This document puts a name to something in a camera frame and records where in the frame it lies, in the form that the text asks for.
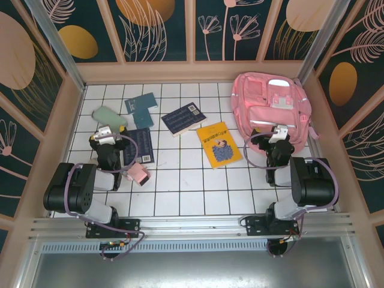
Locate green pencil case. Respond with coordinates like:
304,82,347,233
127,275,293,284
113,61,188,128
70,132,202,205
91,105,127,130

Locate small pink box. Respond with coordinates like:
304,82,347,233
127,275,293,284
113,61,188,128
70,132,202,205
126,162,151,187

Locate teal book with white logo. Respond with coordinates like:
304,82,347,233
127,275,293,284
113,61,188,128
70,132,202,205
124,92,159,115

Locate pink backpack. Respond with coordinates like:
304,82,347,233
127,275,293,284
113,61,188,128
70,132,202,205
230,71,321,152

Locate yellow book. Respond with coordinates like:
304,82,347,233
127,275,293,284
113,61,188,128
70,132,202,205
196,121,244,170

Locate thick dark blue book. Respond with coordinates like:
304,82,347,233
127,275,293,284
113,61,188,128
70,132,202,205
161,102,208,138

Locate grey metal sheet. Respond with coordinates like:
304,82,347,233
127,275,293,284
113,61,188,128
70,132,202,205
16,251,371,288

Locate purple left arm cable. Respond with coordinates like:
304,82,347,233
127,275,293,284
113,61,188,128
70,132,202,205
64,133,147,262

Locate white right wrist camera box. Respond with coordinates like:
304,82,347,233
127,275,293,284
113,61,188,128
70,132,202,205
268,124,289,144

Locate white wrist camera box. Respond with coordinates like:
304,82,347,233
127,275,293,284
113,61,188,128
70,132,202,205
268,124,289,144
93,125,117,145

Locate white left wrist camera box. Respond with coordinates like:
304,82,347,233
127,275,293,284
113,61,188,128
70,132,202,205
93,125,117,145

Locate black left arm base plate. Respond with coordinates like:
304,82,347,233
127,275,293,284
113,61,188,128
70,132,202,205
85,218,142,239

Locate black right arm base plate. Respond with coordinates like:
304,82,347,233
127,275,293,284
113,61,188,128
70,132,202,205
244,215,301,238

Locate small wired connector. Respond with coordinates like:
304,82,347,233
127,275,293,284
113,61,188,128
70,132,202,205
277,233,301,244
100,239,128,250

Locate aluminium mounting rail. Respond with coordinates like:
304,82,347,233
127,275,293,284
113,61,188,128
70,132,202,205
28,212,358,242

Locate aluminium corner post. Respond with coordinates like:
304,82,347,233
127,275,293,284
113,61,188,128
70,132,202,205
23,0,88,92
295,0,343,88

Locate slotted grey cable duct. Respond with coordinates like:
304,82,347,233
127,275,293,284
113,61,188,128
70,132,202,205
40,239,356,254

